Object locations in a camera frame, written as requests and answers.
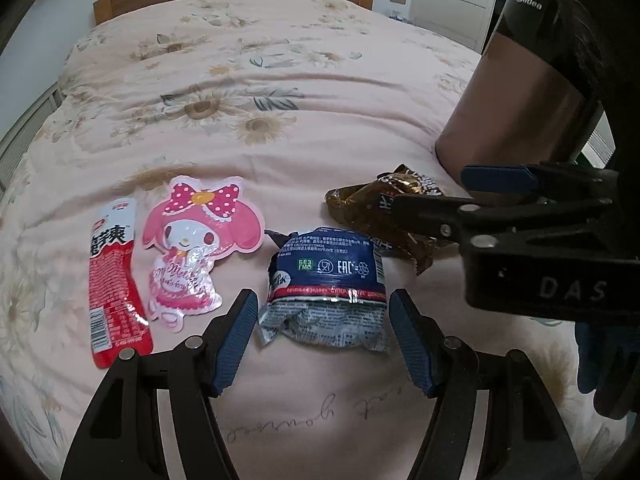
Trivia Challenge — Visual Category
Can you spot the pink cartoon character snack packet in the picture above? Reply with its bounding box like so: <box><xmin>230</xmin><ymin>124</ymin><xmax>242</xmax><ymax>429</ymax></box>
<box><xmin>141</xmin><ymin>175</ymin><xmax>264</xmax><ymax>332</ymax></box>

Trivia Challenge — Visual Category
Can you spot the brown and black electric kettle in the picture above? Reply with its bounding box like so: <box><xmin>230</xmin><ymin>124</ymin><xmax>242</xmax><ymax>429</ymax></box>
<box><xmin>434</xmin><ymin>0</ymin><xmax>621</xmax><ymax>197</ymax></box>

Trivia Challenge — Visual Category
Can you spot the white slatted panel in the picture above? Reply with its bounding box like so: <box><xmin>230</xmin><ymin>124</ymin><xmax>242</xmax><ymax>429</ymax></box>
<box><xmin>582</xmin><ymin>105</ymin><xmax>617</xmax><ymax>166</ymax></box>
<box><xmin>0</xmin><ymin>85</ymin><xmax>61</xmax><ymax>191</ymax></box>

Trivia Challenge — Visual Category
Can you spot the white wardrobe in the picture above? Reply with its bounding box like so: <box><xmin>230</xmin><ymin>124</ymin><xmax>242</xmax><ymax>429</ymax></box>
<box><xmin>410</xmin><ymin>0</ymin><xmax>506</xmax><ymax>56</ymax></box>

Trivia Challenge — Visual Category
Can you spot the person's right hand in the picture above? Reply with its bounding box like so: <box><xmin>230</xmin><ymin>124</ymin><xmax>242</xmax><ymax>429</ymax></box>
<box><xmin>575</xmin><ymin>321</ymin><xmax>640</xmax><ymax>418</ymax></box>

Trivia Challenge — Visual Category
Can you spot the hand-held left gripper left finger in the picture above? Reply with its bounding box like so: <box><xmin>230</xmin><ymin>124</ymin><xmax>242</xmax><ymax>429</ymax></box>
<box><xmin>60</xmin><ymin>288</ymin><xmax>259</xmax><ymax>480</ymax></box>

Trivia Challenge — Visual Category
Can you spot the long red snack packet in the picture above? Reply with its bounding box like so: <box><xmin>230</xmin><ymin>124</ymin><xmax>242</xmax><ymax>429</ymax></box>
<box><xmin>88</xmin><ymin>197</ymin><xmax>153</xmax><ymax>371</ymax></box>

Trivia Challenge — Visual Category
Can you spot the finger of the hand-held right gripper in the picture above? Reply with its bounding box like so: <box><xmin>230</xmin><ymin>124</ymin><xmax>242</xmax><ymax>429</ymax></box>
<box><xmin>461</xmin><ymin>162</ymin><xmax>621</xmax><ymax>202</ymax></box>
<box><xmin>390</xmin><ymin>194</ymin><xmax>616</xmax><ymax>248</ymax></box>

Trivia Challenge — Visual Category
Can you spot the blue grey snack packet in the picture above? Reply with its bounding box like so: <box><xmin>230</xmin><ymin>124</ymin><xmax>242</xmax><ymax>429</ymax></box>
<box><xmin>257</xmin><ymin>230</ymin><xmax>391</xmax><ymax>356</ymax></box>

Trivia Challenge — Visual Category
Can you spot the brown gold snack packet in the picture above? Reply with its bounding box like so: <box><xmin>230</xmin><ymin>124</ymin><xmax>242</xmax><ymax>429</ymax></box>
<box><xmin>325</xmin><ymin>164</ymin><xmax>446</xmax><ymax>276</ymax></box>

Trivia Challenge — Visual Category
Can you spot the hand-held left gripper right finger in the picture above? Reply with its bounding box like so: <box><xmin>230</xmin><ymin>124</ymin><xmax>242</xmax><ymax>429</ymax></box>
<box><xmin>389</xmin><ymin>289</ymin><xmax>583</xmax><ymax>480</ymax></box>

